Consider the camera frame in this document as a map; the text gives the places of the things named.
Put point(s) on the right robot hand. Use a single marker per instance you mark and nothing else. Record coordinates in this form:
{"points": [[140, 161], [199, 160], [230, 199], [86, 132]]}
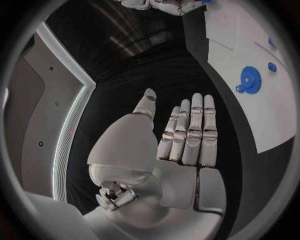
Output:
{"points": [[168, 6]]}

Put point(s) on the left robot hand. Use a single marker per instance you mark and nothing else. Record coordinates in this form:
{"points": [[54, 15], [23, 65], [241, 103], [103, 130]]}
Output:
{"points": [[178, 183]]}

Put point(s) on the white task board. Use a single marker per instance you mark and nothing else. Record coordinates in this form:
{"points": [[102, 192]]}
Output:
{"points": [[257, 116]]}

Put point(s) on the blue plug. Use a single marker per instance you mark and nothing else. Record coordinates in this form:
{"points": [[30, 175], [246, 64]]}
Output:
{"points": [[207, 1]]}

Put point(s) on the small blue gear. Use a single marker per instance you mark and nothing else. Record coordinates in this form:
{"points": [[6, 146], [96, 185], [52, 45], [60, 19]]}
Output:
{"points": [[239, 88]]}

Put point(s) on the blue peg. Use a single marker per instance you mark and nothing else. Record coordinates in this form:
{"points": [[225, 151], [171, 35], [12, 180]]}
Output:
{"points": [[272, 67]]}

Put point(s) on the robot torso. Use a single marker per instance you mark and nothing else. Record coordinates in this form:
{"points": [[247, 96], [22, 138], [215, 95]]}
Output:
{"points": [[56, 90]]}

